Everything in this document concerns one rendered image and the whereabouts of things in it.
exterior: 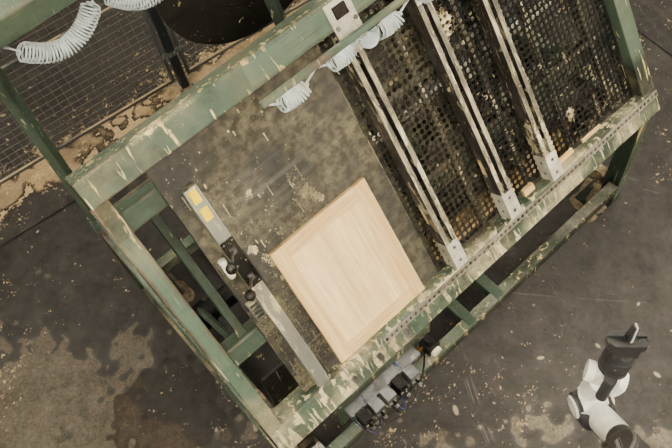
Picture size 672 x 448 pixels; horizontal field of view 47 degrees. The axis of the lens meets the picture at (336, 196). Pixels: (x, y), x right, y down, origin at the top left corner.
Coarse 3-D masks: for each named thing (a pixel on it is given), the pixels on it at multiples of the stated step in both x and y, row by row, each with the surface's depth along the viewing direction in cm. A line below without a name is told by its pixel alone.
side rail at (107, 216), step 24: (96, 216) 229; (120, 216) 233; (120, 240) 234; (144, 264) 240; (168, 288) 246; (192, 312) 253; (192, 336) 255; (216, 360) 262; (240, 384) 269; (264, 408) 276
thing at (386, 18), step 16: (400, 0) 240; (432, 0) 254; (384, 16) 238; (400, 16) 251; (352, 32) 235; (384, 32) 245; (336, 48) 232; (352, 48) 242; (320, 64) 231; (336, 64) 244; (288, 80) 228; (272, 96) 225; (288, 96) 234; (304, 96) 236
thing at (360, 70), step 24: (336, 0) 245; (336, 24) 248; (360, 24) 252; (360, 48) 254; (360, 72) 261; (360, 96) 270; (384, 96) 268; (384, 120) 270; (408, 144) 278; (408, 168) 281; (432, 192) 289; (432, 216) 292; (456, 240) 301; (456, 264) 304
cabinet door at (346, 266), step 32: (352, 192) 277; (320, 224) 273; (352, 224) 281; (384, 224) 288; (288, 256) 270; (320, 256) 277; (352, 256) 284; (384, 256) 292; (320, 288) 280; (352, 288) 288; (384, 288) 296; (416, 288) 303; (320, 320) 284; (352, 320) 291; (384, 320) 299; (352, 352) 295
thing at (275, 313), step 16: (192, 208) 247; (208, 224) 249; (224, 240) 253; (256, 288) 264; (272, 304) 269; (272, 320) 271; (288, 320) 274; (288, 336) 275; (304, 352) 281; (320, 368) 286; (320, 384) 288
